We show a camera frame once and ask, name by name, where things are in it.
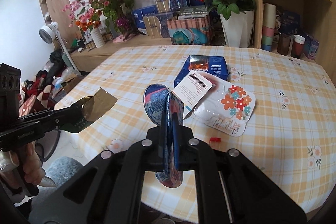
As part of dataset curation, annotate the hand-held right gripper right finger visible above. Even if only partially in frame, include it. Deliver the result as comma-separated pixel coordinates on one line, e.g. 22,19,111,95
173,126,307,224

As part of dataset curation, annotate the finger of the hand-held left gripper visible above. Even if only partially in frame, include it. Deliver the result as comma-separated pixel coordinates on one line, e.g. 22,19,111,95
52,119,88,134
47,104,86,122

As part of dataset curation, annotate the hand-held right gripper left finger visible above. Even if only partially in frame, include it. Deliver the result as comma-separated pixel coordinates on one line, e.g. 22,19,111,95
29,124,171,224

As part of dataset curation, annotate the gold foil wrapper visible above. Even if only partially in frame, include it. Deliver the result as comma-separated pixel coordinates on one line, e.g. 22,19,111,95
67,87,118,134

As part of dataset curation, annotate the blue foil snack wrapper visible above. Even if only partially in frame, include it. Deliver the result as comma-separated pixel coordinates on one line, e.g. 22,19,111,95
143,84,185,188

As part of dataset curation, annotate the blue cardboard box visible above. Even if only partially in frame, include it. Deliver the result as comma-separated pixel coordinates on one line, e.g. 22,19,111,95
174,55,229,88

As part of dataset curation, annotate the person's left hand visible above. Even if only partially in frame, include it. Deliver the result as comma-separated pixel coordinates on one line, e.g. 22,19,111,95
0,143,57,189

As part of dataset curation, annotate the grey fluffy rug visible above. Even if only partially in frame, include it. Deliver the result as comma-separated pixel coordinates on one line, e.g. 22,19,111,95
47,157,82,188

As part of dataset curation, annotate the white label card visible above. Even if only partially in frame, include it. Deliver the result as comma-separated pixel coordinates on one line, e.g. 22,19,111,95
172,71,213,119

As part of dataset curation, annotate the wooden sideboard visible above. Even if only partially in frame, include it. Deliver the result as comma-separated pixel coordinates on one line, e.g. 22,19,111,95
70,36,174,72

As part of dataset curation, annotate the floral white plastic tray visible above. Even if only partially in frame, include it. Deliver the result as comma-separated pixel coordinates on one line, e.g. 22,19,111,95
193,76,256,136

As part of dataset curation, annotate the white ribbed vase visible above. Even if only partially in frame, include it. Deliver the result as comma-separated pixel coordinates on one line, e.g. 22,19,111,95
91,27,105,48

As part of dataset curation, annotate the white standing fan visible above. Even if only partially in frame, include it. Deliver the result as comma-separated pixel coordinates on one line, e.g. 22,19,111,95
39,21,79,75

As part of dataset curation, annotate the blue white box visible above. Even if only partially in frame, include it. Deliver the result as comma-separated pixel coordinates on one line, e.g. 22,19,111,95
132,6,156,35

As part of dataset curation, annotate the pink teal dish set box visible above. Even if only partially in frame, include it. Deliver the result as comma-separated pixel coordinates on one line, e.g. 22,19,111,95
167,17,212,45

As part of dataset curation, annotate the white flower pot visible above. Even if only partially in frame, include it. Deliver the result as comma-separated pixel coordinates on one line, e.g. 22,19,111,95
219,10,255,47

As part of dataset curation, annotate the black flat box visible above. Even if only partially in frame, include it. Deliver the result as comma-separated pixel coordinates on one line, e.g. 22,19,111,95
179,5,209,18

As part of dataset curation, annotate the brown glass cup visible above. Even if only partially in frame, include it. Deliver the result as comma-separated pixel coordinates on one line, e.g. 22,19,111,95
277,34,292,56

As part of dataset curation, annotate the stack of pastel cups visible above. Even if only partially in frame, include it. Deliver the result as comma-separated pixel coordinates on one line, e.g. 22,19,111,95
261,3,276,51

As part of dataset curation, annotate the red paper cup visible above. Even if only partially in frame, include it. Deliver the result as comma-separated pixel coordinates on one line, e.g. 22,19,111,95
291,34,306,59

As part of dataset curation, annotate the small blue carton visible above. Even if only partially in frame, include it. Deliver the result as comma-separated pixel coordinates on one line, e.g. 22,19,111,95
302,32,320,60

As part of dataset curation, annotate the dark blue gift box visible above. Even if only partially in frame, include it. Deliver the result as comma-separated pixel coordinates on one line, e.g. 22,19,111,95
276,6,301,35

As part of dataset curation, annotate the wooden shelf unit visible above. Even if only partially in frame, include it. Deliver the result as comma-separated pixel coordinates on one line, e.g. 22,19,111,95
253,0,336,75

